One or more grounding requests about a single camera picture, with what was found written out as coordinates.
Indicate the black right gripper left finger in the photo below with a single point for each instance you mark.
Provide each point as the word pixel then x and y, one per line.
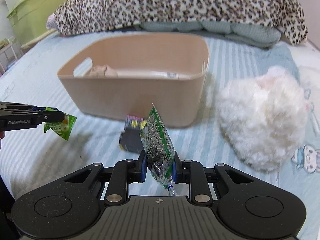
pixel 124 173

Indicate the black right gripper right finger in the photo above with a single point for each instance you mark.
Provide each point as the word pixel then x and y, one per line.
pixel 192 173

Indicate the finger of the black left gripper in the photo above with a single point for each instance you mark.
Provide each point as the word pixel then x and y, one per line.
pixel 50 117
pixel 11 109

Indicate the green snack packet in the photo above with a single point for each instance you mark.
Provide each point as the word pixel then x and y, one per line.
pixel 63 128

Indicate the green sunflower seed packet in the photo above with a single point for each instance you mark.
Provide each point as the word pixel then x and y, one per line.
pixel 159 150

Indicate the person left hand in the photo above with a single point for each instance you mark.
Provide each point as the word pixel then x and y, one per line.
pixel 2 135

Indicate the beige rolled cloth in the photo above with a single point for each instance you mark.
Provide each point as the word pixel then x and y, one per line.
pixel 102 71

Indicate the beige plastic storage basket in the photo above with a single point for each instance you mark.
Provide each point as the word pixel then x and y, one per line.
pixel 162 70

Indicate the white fluffy plush toy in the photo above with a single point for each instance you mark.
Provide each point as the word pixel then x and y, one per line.
pixel 263 117

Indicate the green plastic storage cabinet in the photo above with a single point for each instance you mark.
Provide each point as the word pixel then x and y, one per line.
pixel 28 19

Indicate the white bunny print blanket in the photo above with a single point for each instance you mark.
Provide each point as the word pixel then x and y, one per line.
pixel 306 157

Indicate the leopard print blanket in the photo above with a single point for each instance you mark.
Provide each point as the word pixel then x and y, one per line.
pixel 75 17

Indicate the teal quilted pillow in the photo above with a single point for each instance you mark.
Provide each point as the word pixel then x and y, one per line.
pixel 253 35

